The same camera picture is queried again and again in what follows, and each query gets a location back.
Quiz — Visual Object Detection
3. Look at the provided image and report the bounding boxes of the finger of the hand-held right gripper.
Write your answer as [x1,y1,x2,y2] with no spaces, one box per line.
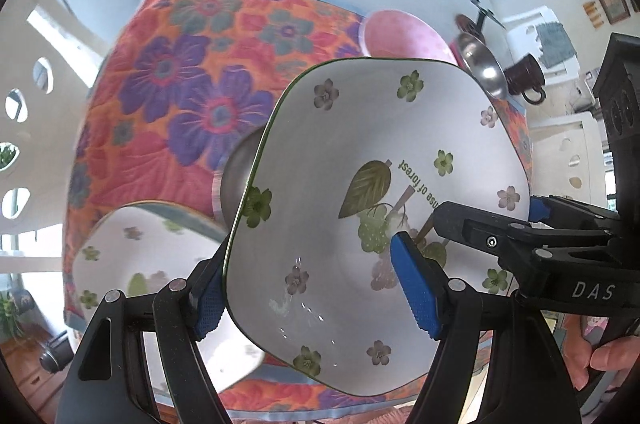
[529,195,622,231]
[431,200,614,256]

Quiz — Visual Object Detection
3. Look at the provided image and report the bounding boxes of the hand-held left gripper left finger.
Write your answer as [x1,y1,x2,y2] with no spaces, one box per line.
[54,248,231,424]

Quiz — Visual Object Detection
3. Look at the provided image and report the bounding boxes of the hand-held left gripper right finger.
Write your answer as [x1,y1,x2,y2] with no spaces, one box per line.
[390,231,583,424]

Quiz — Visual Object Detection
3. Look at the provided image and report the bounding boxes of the hexagonal tree print plate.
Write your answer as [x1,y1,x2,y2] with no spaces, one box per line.
[70,201,266,392]

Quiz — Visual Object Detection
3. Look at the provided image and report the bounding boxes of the plain stainless steel bowl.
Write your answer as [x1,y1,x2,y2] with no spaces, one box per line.
[214,136,268,227]

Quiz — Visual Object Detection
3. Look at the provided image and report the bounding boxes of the hexagonal leaf print plate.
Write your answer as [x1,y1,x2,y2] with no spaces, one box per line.
[220,56,533,400]

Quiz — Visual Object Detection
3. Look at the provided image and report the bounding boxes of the red steel-lined bowl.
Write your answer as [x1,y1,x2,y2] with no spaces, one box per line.
[450,31,508,100]

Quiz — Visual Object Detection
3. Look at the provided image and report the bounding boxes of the pink dotted bowl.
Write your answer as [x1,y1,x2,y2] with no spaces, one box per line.
[360,9,458,67]

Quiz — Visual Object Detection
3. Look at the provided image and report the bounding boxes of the person's right hand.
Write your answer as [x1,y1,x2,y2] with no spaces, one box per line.
[564,315,640,392]

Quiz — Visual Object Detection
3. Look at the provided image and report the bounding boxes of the brown mug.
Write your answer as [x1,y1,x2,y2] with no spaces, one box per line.
[505,54,548,105]

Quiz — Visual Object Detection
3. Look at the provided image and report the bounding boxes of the dark round object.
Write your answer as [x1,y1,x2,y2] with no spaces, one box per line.
[40,336,76,372]

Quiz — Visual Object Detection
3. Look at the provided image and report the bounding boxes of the grey-blue cloth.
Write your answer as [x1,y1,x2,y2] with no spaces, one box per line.
[535,21,576,67]

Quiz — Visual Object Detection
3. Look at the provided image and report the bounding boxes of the white dining chair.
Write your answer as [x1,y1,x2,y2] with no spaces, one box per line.
[0,0,121,275]
[502,6,581,75]

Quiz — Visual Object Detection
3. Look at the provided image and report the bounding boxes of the black stand with brown base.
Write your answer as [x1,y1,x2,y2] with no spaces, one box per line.
[454,0,503,40]

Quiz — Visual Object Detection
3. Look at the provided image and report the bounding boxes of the green potted plant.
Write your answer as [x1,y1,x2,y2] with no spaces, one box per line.
[0,289,31,350]

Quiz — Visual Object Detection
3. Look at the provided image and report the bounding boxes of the floral orange tablecloth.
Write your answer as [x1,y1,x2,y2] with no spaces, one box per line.
[62,0,533,420]

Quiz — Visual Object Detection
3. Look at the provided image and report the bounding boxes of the small orange wall hanging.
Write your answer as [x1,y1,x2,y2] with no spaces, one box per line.
[582,0,603,30]

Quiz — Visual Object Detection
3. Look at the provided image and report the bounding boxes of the framed wall picture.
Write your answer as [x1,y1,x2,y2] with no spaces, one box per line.
[595,0,631,25]

